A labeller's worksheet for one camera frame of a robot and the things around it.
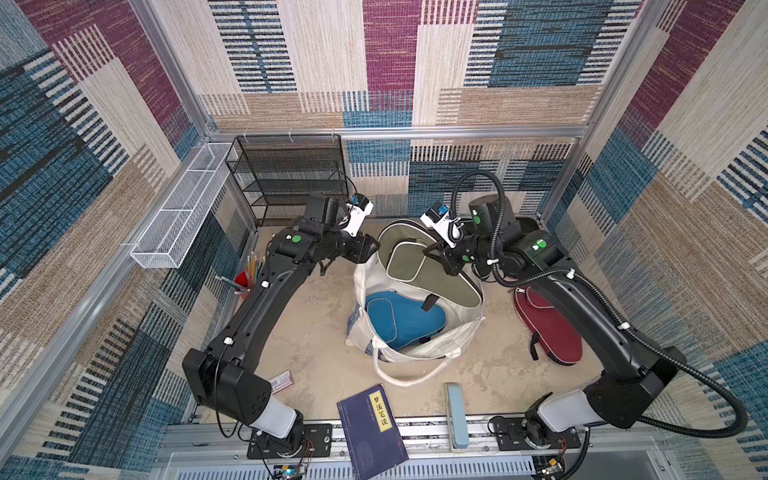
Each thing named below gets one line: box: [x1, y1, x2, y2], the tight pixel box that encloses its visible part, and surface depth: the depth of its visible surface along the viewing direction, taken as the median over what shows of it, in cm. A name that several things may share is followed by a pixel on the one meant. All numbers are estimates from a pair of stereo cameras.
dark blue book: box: [336, 384, 409, 480], surface depth 76 cm
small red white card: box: [268, 370, 294, 395], surface depth 83 cm
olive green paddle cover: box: [376, 219, 483, 308], surface depth 71 cm
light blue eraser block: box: [447, 383, 470, 449], surface depth 73 cm
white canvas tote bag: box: [346, 249, 485, 386], surface depth 73 cm
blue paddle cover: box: [365, 291, 447, 350], surface depth 93 cm
